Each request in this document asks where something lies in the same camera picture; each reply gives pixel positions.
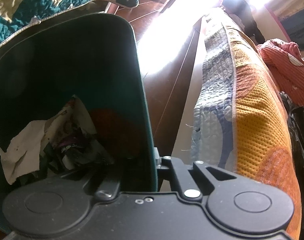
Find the red plastic bag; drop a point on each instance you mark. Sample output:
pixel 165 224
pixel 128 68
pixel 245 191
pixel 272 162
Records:
pixel 112 130

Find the dark clothes pile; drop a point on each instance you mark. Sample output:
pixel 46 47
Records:
pixel 299 135

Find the dark green trash bin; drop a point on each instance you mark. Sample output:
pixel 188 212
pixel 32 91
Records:
pixel 54 67

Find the white bed frame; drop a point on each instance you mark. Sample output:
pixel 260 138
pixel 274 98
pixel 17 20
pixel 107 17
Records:
pixel 189 105

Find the cartoon printed wrapper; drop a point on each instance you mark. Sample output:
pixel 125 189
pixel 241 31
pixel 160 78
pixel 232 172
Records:
pixel 59 122

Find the white paper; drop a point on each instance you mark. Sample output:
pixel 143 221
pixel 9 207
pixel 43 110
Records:
pixel 22 147

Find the green patchwork quilt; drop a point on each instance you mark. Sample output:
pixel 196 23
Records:
pixel 29 0

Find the orange patchwork quilt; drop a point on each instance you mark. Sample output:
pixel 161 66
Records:
pixel 259 130

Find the black garment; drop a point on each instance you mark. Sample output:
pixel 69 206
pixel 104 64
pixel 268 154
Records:
pixel 242 15

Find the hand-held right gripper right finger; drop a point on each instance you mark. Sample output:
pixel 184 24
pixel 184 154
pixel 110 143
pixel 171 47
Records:
pixel 179 177

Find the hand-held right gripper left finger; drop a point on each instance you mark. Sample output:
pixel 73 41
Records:
pixel 109 187

